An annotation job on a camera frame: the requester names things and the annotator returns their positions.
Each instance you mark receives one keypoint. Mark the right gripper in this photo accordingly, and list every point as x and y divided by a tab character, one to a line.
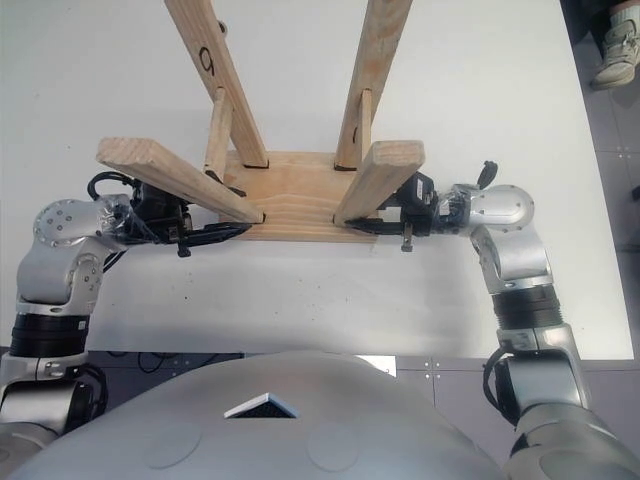
417	220

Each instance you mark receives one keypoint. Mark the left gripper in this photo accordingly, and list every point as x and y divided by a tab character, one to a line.
150	231

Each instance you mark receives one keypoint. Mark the wooden seat board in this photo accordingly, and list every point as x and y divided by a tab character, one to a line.
300	205

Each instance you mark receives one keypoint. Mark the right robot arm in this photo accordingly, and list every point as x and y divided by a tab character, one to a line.
520	260

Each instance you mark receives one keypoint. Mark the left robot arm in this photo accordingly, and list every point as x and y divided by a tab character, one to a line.
55	260

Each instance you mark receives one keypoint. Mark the wooden leg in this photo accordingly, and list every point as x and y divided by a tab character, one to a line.
175	175
220	75
372	75
380	175

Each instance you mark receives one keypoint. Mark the wooden cross bar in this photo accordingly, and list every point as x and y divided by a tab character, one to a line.
364	125
217	135

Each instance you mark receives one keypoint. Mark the robot body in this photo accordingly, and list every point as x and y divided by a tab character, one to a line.
260	440

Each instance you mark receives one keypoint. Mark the person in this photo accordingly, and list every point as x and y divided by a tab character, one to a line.
617	50

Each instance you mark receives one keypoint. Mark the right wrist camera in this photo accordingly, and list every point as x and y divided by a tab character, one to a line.
417	187

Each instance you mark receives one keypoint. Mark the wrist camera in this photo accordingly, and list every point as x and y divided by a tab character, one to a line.
155	200
417	187

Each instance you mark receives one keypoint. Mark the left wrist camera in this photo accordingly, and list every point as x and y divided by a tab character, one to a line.
155	200

